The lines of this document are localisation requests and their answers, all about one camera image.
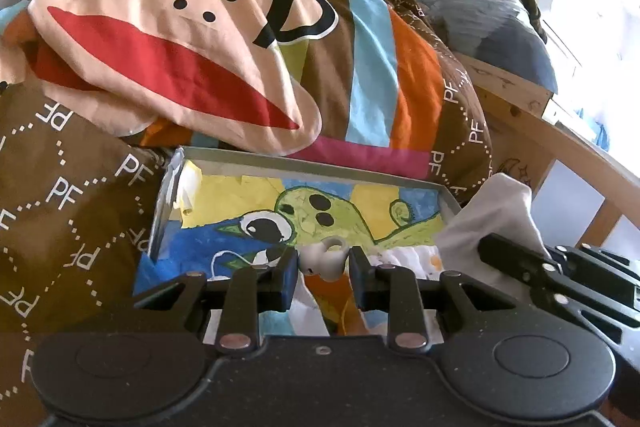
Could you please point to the white cabinet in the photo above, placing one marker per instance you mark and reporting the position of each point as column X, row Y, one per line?
column 570, row 122

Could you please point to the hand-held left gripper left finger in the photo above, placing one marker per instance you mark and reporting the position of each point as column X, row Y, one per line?
column 287, row 279

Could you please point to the light grey cloth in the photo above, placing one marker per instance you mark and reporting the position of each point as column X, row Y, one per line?
column 500, row 207

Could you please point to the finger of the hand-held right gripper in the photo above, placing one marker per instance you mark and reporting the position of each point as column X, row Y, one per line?
column 515, row 259

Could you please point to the monkey print striped quilt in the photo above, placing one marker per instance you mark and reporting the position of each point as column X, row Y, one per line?
column 200, row 57

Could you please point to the grey white earbud case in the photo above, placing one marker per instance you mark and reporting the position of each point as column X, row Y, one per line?
column 320, row 259

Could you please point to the plastic bag of clothes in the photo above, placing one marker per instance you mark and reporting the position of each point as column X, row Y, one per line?
column 475, row 17

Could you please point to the monkey face quilt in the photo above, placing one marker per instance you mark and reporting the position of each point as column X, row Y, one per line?
column 520, row 117

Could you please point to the brown patterned pillow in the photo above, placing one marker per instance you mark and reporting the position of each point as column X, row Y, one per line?
column 460, row 127

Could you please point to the grey tray with painted picture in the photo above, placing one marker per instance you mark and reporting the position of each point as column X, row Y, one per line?
column 350, row 202

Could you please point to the orange cup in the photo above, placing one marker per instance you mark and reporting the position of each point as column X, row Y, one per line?
column 332, row 302

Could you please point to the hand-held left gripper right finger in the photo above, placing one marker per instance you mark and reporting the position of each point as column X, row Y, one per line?
column 359, row 279

